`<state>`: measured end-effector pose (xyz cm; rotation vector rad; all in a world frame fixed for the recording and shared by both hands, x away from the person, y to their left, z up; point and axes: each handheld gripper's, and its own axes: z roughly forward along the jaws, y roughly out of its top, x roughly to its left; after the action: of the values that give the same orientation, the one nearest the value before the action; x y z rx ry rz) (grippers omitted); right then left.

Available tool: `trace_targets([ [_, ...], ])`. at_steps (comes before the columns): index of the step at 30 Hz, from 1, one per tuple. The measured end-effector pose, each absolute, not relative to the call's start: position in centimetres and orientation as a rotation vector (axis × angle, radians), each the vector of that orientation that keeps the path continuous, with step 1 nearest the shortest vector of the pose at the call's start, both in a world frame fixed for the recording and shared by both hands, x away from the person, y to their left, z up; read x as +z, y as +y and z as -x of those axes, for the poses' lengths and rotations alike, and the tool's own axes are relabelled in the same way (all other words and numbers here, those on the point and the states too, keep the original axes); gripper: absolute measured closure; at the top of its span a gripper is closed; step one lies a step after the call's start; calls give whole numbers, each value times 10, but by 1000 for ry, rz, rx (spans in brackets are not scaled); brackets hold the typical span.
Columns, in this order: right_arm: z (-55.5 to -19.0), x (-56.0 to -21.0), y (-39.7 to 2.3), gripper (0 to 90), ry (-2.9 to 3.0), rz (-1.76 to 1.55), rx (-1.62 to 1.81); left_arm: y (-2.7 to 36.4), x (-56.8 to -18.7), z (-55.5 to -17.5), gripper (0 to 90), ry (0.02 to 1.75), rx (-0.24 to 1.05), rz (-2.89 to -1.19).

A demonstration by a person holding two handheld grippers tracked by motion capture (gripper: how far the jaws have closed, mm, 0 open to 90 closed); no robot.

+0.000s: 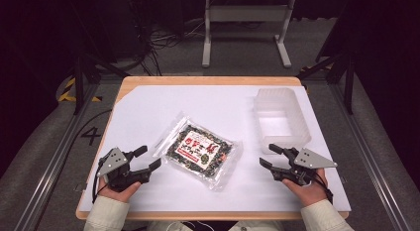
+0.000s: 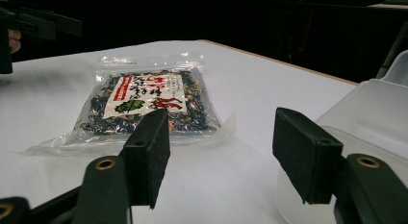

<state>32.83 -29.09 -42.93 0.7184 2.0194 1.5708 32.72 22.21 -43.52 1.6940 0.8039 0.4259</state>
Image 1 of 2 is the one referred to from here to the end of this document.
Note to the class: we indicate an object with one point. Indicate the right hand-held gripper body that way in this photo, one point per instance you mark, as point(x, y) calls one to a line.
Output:
point(310, 161)

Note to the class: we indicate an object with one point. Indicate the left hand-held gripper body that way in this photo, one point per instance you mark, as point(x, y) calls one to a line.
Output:
point(114, 165)

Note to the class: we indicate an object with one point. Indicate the translucent plastic container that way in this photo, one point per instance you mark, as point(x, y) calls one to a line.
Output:
point(280, 120)

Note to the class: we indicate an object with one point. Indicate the clear dried seaweed packet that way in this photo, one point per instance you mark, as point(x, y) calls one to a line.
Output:
point(199, 152)

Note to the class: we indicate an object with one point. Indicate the person's left hand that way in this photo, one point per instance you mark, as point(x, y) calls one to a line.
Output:
point(117, 193)

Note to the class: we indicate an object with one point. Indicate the person's right hand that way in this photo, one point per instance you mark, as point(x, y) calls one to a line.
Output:
point(307, 193)

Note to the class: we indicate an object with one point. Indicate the white paper sheet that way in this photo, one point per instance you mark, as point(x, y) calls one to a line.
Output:
point(211, 105)

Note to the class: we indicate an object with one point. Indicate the yellow black hazard tape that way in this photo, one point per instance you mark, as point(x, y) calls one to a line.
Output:
point(67, 92)

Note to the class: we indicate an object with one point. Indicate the black metal stand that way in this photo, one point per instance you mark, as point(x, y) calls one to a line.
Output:
point(349, 82)
point(78, 82)

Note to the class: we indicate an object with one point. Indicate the aluminium floor rail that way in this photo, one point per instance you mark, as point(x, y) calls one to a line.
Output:
point(49, 165)
point(373, 158)

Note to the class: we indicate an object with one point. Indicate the white metal table frame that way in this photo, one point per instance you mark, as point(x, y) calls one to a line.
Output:
point(247, 13)

